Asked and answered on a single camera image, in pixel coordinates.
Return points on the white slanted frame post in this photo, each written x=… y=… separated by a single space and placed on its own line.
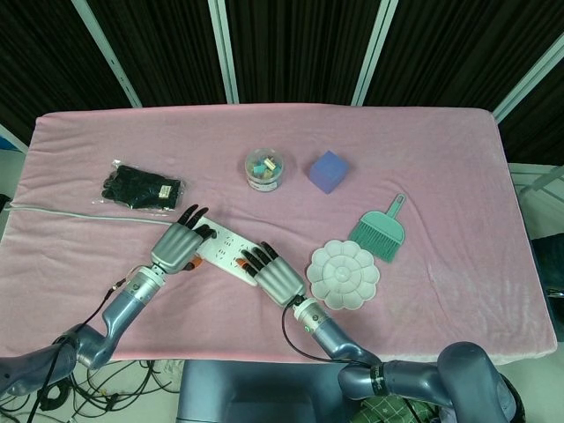
x=110 y=55

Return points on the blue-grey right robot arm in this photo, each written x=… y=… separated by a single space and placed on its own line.
x=396 y=379

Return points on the black gloves in plastic bag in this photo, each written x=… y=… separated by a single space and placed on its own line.
x=141 y=189

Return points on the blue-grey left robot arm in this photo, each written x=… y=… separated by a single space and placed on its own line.
x=119 y=308

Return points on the clear jar of coloured clips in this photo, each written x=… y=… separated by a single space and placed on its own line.
x=264 y=172

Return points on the teal mini hand brush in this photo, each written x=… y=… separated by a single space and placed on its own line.
x=379 y=233

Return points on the grey metal rack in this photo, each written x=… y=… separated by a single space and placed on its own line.
x=539 y=178

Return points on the white flower-shaped paint palette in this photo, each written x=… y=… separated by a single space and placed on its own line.
x=343 y=273

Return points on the white multi-outlet power strip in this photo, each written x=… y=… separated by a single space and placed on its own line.
x=224 y=250

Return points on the blue cube block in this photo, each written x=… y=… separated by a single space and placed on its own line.
x=328 y=174

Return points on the black and grey left robot hand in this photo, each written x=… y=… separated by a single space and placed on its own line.
x=174 y=247

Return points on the pink fleece table cloth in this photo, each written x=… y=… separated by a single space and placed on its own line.
x=418 y=154

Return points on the black and grey right robot hand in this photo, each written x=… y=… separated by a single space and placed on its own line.
x=279 y=279

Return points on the white double frame post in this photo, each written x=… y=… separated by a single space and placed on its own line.
x=224 y=50

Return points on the green checkered fabric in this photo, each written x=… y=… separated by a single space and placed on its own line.
x=396 y=410

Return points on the dark grey robot torso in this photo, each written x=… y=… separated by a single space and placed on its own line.
x=260 y=392

